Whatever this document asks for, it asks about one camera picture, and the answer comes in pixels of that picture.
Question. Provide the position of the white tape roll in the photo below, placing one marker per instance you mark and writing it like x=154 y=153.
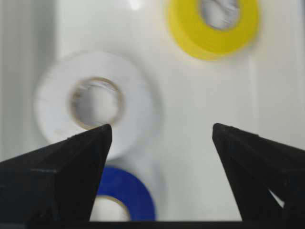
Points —
x=90 y=89

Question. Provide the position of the blue tape roll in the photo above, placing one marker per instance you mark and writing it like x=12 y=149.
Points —
x=122 y=197

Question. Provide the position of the white plastic tray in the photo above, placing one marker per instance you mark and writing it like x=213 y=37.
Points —
x=260 y=89

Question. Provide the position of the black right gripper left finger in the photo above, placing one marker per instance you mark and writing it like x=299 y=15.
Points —
x=55 y=185

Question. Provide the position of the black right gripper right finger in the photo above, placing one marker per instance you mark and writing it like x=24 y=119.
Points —
x=267 y=178

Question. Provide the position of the yellow tape roll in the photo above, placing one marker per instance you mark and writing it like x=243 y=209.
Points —
x=199 y=40

